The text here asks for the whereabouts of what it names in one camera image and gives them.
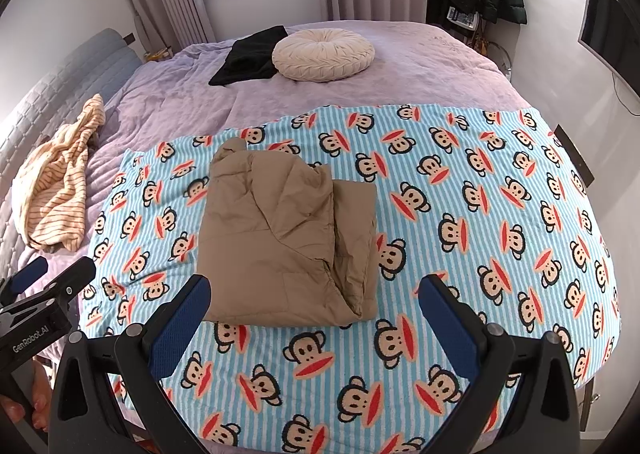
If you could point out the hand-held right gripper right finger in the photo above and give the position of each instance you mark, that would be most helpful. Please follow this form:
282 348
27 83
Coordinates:
446 319

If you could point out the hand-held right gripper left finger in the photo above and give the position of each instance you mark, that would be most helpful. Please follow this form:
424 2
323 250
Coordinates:
182 316

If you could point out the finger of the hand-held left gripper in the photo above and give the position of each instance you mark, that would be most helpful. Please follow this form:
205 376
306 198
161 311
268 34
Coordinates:
25 279
70 281

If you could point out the beige puffer jacket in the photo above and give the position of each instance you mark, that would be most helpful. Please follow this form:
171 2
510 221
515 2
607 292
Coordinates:
280 244

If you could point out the person's left hand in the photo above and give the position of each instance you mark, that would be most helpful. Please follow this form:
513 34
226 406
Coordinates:
41 396

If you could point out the orange striped cream cloth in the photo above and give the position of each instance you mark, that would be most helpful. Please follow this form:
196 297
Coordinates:
55 184

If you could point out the blue striped monkey print blanket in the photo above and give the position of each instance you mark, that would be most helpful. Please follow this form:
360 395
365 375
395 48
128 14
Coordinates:
475 214

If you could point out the grey padded headboard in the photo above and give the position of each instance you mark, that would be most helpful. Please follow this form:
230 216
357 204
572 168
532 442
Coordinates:
75 73

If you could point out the dark rectangular panel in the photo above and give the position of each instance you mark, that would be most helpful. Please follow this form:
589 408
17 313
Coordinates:
575 153

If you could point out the bed with lilac cover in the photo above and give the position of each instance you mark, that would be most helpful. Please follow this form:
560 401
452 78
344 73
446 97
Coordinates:
400 63

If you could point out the black cloth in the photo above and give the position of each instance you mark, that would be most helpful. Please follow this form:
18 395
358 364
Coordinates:
247 58

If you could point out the round cream cushion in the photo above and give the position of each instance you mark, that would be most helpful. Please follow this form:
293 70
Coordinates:
322 53

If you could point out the wall television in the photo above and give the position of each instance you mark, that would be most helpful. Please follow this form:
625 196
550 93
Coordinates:
607 33

